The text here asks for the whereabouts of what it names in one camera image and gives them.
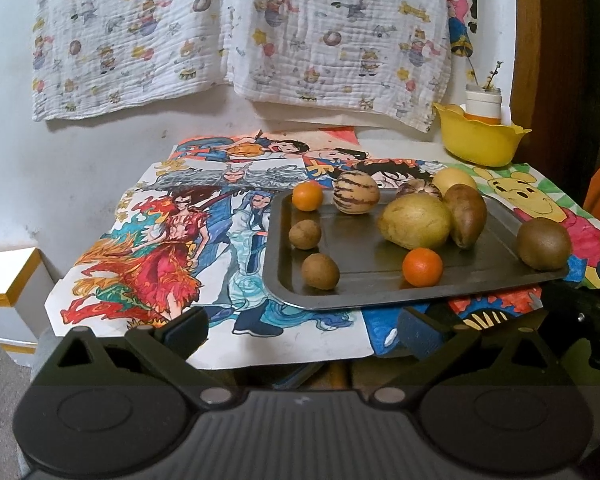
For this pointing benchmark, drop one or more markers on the purple brown round fruit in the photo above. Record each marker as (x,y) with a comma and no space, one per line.
(420,189)

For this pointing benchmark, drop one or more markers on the brown avocado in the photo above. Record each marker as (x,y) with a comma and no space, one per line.
(466,215)

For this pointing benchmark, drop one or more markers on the white printed muslin cloth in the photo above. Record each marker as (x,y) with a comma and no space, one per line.
(340,35)
(130,35)

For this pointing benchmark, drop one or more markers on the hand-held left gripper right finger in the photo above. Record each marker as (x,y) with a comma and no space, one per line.
(420,336)

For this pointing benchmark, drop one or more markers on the small brown longan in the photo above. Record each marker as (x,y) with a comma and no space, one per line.
(320,271)
(305,234)

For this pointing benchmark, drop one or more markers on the white box with yellow tape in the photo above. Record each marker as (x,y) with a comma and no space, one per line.
(10,300)

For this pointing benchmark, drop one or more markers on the white and orange jar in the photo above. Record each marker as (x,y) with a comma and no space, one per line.
(482,105)

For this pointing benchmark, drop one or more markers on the brown kiwi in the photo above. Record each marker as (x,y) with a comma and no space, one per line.
(544,243)

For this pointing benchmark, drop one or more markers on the yellow scalloped bowl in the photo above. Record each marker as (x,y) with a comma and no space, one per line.
(475,142)

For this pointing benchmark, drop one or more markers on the metal baking tray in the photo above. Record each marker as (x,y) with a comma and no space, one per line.
(370,260)

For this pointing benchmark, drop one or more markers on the wooden door frame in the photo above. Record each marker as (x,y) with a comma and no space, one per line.
(540,60)

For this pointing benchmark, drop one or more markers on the white card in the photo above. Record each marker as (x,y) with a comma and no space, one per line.
(506,116)

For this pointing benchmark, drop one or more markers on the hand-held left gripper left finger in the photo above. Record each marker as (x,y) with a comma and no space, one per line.
(185,331)

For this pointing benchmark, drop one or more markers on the green mango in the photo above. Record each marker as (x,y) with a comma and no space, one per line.
(414,221)

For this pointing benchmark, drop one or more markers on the cartoon wall poster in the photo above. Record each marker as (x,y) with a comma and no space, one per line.
(461,30)

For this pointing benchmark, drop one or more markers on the striped tan melon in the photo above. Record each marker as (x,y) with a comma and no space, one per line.
(356,191)

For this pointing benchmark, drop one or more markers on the small orange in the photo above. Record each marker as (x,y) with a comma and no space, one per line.
(422,266)
(307,196)

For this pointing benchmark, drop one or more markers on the phoenix and swordsman drawing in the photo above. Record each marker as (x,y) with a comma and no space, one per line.
(170,240)

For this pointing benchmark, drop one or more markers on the yellow lemon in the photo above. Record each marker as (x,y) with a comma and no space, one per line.
(454,178)

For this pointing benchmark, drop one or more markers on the dry twig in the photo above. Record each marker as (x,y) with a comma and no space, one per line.
(492,76)

